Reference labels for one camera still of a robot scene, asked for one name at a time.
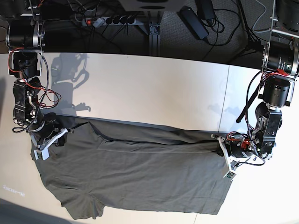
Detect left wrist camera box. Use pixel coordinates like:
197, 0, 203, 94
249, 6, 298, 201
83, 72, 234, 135
223, 170, 237, 181

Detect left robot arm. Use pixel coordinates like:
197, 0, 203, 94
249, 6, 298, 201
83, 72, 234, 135
211, 0, 299, 180

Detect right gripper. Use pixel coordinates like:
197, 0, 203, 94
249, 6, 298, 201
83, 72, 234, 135
29, 113, 73, 150

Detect grey coiled cable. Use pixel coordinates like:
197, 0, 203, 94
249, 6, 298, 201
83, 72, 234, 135
252, 0, 274, 33

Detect aluminium frame post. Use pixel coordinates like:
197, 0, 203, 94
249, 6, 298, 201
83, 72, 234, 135
146, 11, 163, 56

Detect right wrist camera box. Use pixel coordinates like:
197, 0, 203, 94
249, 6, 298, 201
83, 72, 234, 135
34, 149, 50, 161

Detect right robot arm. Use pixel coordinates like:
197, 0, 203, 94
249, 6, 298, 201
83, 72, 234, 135
0, 0, 71, 154

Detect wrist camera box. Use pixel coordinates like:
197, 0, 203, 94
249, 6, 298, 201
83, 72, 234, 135
34, 149, 50, 161
223, 170, 237, 181

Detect black power adapter brick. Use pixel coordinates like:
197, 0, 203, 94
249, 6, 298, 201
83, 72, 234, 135
178, 6, 209, 40

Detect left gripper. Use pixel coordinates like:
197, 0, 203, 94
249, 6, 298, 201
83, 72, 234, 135
211, 132, 259, 173

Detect power strip with red switch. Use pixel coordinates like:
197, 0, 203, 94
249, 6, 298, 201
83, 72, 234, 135
81, 15, 137, 28

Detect black tripod stand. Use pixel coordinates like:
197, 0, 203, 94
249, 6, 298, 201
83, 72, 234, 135
228, 0, 264, 64

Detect dark grey T-shirt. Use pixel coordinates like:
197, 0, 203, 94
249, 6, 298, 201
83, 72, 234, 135
35, 116, 231, 219

